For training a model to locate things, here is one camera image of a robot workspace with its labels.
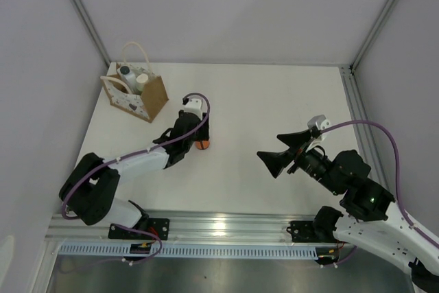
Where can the right aluminium frame post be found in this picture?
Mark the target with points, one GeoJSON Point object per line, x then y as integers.
{"type": "Point", "coordinates": [378, 24]}

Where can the white slotted cable duct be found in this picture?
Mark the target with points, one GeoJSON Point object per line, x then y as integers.
{"type": "Point", "coordinates": [189, 251]}

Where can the pale green white-cap bottle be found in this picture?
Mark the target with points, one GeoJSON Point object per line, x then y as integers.
{"type": "Point", "coordinates": [141, 81]}

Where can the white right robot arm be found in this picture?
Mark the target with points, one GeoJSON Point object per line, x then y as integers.
{"type": "Point", "coordinates": [370, 218]}

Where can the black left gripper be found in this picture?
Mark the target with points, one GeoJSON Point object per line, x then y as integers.
{"type": "Point", "coordinates": [203, 134]}

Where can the orange blue pump bottle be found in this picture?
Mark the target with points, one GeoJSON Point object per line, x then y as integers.
{"type": "Point", "coordinates": [202, 145]}

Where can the aluminium rail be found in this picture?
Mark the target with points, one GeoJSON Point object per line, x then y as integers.
{"type": "Point", "coordinates": [187, 227]}
{"type": "Point", "coordinates": [364, 133]}

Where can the brown canvas tote bag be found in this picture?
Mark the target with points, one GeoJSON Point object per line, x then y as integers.
{"type": "Point", "coordinates": [153, 98]}

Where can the right side aluminium rail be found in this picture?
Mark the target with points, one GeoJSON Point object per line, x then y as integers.
{"type": "Point", "coordinates": [364, 133]}

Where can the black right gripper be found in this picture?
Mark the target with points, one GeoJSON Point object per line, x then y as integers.
{"type": "Point", "coordinates": [276, 160]}

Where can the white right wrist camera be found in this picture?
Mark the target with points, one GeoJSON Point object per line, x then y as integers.
{"type": "Point", "coordinates": [317, 125]}

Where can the white tube black-cap bottle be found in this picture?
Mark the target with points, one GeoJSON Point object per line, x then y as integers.
{"type": "Point", "coordinates": [128, 76]}

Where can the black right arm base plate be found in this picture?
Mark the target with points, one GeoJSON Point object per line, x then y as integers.
{"type": "Point", "coordinates": [302, 231]}

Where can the aluminium front rail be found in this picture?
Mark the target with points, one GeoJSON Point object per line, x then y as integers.
{"type": "Point", "coordinates": [187, 227]}

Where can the aluminium frame post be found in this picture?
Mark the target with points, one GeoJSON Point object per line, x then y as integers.
{"type": "Point", "coordinates": [378, 24]}
{"type": "Point", "coordinates": [89, 26]}

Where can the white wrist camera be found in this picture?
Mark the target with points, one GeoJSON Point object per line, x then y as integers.
{"type": "Point", "coordinates": [193, 105]}
{"type": "Point", "coordinates": [317, 125]}

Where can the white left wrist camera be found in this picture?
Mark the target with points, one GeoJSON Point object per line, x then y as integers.
{"type": "Point", "coordinates": [193, 105]}

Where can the left aluminium frame post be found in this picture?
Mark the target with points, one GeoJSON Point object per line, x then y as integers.
{"type": "Point", "coordinates": [89, 26]}

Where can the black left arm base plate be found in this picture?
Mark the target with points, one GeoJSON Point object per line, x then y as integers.
{"type": "Point", "coordinates": [156, 226]}

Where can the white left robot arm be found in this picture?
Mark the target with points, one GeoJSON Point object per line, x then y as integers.
{"type": "Point", "coordinates": [89, 192]}

